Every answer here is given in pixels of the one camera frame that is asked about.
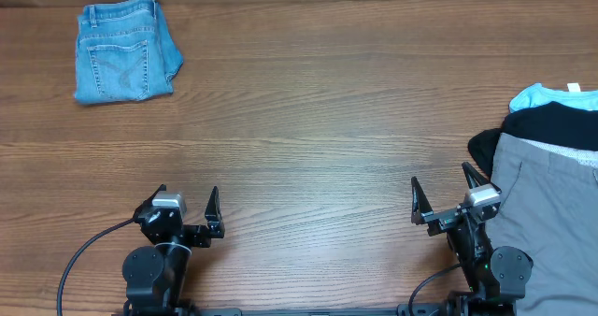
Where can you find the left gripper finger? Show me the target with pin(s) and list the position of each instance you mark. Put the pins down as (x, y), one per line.
(213, 210)
(147, 204)

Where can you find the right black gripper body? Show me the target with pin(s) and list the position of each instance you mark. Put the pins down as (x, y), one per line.
(442, 221)

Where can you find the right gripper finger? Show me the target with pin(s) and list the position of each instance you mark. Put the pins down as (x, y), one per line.
(475, 179)
(421, 208)

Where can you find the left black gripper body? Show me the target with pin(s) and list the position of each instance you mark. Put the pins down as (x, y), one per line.
(193, 236)

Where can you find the grey cargo shorts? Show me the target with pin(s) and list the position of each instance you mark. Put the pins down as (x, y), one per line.
(549, 210)

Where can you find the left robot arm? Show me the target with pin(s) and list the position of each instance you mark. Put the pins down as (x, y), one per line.
(155, 274)

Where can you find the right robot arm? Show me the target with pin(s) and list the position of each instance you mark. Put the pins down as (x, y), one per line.
(496, 277)

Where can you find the black t-shirt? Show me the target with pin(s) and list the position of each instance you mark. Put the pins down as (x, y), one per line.
(552, 123)

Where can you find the light blue t-shirt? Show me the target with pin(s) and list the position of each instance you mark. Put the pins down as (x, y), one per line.
(538, 95)

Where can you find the folded blue denim jeans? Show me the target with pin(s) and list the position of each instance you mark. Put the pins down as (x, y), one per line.
(124, 53)

